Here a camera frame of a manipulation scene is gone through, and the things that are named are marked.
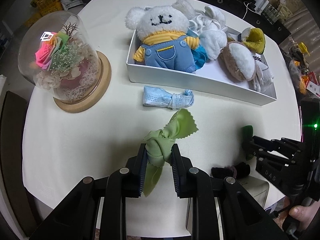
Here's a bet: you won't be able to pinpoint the yellow green plush piece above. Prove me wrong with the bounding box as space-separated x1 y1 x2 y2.
238 28 266 55

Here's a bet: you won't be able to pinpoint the glass dome with flowers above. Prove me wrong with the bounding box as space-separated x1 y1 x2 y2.
18 11 112 113

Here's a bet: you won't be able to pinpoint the white power cable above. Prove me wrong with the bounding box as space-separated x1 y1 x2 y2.
241 2 256 21

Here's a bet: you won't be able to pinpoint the clutter pile at right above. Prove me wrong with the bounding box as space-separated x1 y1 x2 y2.
287 36 319 99

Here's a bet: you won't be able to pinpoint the white fluffy plush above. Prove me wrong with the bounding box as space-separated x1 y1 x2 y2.
188 5 228 61

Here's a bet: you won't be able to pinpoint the light blue face mask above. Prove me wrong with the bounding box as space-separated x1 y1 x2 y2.
143 86 194 110

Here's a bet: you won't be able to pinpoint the person right hand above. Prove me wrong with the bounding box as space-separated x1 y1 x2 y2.
289 202 319 231

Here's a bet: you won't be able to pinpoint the white plush bear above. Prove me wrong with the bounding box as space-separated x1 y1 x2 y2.
125 5 200 73

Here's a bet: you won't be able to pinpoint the black hair tie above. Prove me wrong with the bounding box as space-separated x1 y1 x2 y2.
211 161 251 181

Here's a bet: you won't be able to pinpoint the bright blue cloth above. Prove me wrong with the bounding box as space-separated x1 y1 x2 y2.
187 28 209 71

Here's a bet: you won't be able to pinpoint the white shallow box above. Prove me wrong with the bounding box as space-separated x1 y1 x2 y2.
125 6 278 106

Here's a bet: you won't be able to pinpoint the green ribbon bow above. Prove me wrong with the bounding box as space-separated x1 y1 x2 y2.
241 125 253 142

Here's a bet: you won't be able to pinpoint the yellow crates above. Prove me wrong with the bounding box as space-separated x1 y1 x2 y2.
23 0 63 27

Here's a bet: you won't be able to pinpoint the white water dispenser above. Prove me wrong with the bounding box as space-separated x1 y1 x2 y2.
255 0 269 15

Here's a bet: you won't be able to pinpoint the white grey socks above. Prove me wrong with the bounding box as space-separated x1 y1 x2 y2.
252 56 274 93

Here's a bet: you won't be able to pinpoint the beige curtain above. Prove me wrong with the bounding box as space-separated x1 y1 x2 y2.
284 7 319 58

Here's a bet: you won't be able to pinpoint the light green cloth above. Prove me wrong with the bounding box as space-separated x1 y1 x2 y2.
143 109 198 197

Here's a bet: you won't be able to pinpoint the brown plush toy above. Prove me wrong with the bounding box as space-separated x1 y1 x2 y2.
220 41 256 82

